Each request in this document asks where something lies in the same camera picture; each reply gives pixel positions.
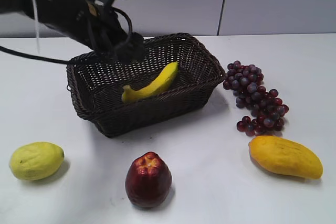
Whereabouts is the orange-yellow mango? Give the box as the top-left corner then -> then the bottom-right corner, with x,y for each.
248,135 -> 323,179

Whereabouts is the dark woven rectangular basket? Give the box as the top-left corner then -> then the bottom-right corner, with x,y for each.
66,33 -> 225,137

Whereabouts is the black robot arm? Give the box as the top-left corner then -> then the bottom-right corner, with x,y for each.
1,0 -> 145,64

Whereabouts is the yellow banana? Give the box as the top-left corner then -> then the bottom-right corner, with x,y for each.
121,61 -> 178,103

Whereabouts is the black cable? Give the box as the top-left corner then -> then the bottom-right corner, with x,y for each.
0,7 -> 133,65

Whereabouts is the white cable tie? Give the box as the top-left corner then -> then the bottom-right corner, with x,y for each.
31,0 -> 40,54

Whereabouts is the dark red apple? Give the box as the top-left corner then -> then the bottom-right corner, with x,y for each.
125,152 -> 172,208

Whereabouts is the purple grape bunch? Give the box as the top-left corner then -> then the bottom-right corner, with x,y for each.
223,60 -> 289,136

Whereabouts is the yellow-green lemon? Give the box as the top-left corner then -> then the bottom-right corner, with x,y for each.
9,142 -> 65,181

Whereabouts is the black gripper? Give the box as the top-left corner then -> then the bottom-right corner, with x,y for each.
68,0 -> 145,65

